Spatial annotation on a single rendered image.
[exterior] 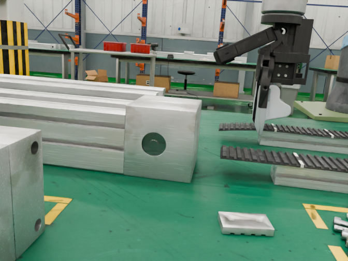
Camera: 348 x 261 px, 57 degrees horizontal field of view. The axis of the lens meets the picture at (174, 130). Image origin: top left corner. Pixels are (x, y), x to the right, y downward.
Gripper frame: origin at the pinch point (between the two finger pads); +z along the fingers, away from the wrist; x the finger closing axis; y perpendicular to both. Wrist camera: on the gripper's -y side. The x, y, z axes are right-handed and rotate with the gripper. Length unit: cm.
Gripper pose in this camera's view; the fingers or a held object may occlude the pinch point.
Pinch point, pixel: (255, 124)
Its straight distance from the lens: 64.4
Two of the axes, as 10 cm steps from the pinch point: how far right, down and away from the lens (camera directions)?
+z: -0.7, 9.7, 2.5
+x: 1.5, -2.4, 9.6
